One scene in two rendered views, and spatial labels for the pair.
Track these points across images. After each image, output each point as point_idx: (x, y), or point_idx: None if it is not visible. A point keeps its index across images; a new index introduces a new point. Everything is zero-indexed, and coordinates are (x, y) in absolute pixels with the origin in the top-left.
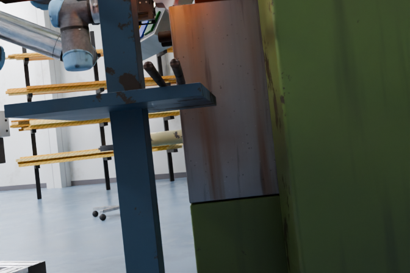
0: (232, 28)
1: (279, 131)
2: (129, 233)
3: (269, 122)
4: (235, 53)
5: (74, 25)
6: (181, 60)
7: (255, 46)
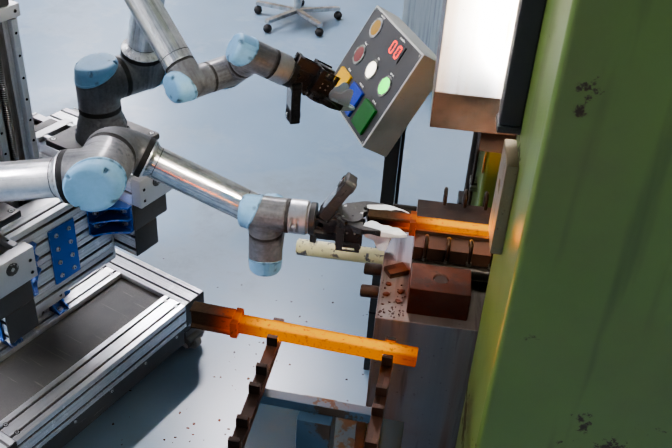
0: (441, 352)
1: None
2: None
3: (456, 430)
4: (438, 372)
5: (266, 239)
6: (378, 364)
7: (462, 371)
